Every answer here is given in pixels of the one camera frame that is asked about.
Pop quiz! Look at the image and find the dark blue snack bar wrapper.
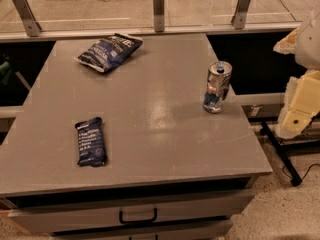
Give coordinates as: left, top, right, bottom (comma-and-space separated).
75, 117, 107, 167

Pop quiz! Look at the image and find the middle metal railing bracket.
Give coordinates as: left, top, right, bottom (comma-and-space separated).
153, 0, 165, 32

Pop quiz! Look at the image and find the black metal stand leg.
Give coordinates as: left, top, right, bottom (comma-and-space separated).
260, 121, 302, 186

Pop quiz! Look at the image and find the metal railing bracket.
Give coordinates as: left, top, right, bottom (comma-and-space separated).
153, 0, 165, 32
231, 0, 251, 29
12, 0, 42, 37

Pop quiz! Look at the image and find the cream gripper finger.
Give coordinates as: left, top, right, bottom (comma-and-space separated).
275, 70, 320, 139
273, 28, 298, 55

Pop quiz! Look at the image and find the blue chip bag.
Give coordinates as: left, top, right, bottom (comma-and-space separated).
75, 33, 143, 73

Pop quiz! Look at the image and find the grey drawer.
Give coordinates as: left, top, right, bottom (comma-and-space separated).
50, 220, 232, 240
9, 189, 254, 233

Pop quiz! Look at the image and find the left metal railing bracket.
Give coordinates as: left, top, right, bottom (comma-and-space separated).
12, 0, 42, 37

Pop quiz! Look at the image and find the grey upper drawer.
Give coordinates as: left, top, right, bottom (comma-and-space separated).
9, 189, 254, 233

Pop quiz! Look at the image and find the grey lower drawer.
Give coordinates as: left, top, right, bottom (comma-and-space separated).
50, 220, 232, 240

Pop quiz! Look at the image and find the right metal railing bracket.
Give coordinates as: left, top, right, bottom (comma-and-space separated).
231, 0, 251, 29

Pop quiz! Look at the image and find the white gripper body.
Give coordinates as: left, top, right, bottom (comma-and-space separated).
295, 7, 320, 69

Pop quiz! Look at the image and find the black floor cable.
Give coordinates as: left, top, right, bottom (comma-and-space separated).
281, 163, 320, 182

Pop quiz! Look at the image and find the black drawer handle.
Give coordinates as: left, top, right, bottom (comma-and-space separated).
118, 208, 158, 225

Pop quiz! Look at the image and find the silver blue redbull can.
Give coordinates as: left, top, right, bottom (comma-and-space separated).
203, 61, 232, 114

